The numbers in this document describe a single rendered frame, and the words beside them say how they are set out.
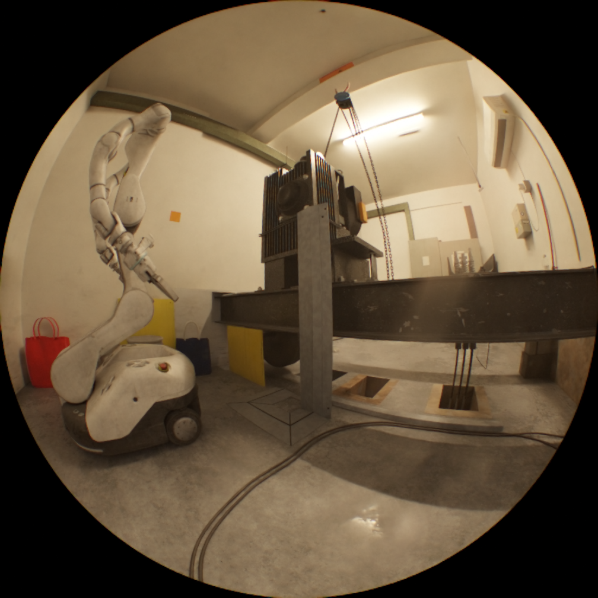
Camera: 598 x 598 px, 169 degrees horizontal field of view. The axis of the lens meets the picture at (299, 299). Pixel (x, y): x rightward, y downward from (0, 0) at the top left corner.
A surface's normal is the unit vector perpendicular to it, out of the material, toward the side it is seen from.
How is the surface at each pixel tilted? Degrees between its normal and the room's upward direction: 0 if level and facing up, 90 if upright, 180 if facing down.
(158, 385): 90
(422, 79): 180
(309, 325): 90
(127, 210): 90
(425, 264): 90
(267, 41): 180
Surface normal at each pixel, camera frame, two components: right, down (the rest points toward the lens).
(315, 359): -0.50, -0.02
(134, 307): 0.79, -0.04
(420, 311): -0.68, -0.01
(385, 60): 0.02, 1.00
